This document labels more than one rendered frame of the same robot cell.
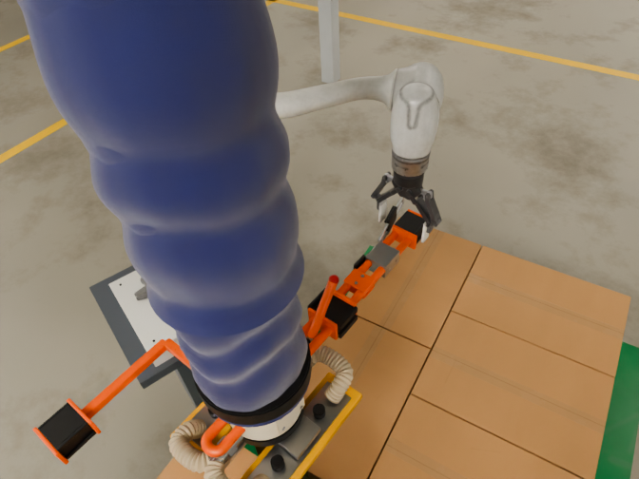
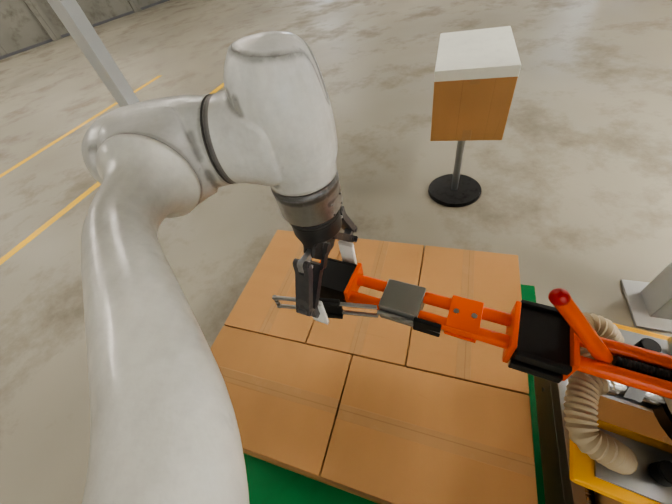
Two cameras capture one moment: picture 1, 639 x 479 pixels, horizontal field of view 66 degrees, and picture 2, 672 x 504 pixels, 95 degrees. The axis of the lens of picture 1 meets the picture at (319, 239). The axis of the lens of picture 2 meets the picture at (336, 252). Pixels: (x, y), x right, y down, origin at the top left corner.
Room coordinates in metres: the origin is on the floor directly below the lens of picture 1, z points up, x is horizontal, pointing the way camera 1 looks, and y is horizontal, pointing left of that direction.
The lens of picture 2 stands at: (0.97, 0.12, 1.69)
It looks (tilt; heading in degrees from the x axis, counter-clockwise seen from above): 48 degrees down; 264
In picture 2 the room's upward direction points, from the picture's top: 14 degrees counter-clockwise
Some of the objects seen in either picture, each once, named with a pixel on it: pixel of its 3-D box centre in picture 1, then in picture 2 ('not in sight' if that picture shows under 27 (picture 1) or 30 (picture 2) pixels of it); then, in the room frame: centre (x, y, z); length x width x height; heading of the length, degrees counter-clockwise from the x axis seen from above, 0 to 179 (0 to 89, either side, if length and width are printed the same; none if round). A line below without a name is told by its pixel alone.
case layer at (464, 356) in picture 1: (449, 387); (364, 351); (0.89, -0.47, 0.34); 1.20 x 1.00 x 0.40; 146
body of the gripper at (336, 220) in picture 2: (407, 182); (319, 230); (0.95, -0.23, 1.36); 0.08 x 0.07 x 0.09; 49
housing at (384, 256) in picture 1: (382, 259); (402, 302); (0.84, -0.16, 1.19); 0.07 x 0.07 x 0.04; 49
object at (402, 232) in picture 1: (411, 229); (336, 279); (0.94, -0.25, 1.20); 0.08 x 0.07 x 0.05; 139
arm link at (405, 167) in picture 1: (410, 158); (308, 193); (0.95, -0.23, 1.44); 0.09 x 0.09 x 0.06
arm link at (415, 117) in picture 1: (415, 116); (274, 118); (0.96, -0.24, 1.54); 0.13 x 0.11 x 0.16; 162
